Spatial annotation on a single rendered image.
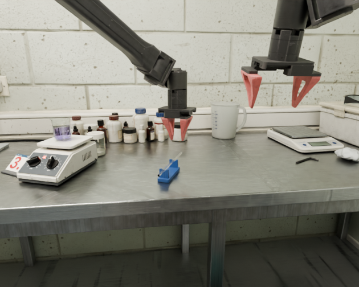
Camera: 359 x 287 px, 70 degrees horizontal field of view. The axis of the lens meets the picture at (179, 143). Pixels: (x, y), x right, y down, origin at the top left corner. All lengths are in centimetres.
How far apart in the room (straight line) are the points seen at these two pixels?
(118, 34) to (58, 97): 73
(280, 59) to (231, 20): 79
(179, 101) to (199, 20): 60
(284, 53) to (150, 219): 49
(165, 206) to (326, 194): 42
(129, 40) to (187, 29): 65
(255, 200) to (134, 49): 47
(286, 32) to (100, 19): 36
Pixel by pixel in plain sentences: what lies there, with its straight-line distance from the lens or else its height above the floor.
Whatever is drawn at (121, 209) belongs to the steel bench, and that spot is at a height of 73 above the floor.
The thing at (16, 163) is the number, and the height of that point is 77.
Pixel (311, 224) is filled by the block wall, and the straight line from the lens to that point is 180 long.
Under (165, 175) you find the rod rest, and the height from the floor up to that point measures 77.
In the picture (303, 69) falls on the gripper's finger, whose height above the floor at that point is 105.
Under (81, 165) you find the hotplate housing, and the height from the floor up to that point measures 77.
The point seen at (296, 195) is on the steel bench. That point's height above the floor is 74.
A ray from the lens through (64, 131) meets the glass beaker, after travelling 83.
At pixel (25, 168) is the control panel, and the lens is 82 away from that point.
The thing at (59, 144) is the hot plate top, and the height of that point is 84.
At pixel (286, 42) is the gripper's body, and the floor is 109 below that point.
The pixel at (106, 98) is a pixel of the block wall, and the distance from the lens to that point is 125.
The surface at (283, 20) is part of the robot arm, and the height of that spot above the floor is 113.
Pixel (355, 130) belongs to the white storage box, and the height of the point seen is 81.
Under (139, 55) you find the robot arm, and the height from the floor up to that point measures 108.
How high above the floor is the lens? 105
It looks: 16 degrees down
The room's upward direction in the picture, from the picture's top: straight up
